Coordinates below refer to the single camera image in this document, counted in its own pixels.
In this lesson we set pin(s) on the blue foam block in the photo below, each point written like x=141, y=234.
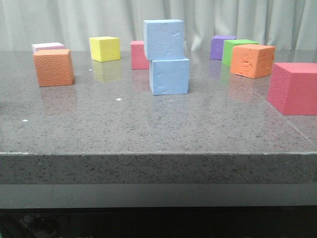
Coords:
x=169, y=77
x=164, y=39

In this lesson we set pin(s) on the middle red foam block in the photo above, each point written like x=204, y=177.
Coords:
x=138, y=58

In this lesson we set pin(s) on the yellow foam block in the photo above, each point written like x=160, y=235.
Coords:
x=105, y=48

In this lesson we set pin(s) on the purple foam block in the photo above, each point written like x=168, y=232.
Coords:
x=217, y=43

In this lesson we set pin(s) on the green foam block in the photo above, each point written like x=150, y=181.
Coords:
x=228, y=46

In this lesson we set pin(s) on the right orange foam block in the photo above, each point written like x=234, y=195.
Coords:
x=252, y=61

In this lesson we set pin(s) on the orange foam block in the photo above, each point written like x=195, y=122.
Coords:
x=54, y=67
x=252, y=61

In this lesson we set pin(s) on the left orange foam block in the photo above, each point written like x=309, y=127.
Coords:
x=54, y=67

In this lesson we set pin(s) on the large red foam block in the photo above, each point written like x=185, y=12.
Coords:
x=293, y=88

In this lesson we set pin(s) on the pink foam block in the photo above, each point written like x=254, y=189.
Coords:
x=47, y=46

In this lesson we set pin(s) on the grey curtain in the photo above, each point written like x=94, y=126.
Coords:
x=285, y=24

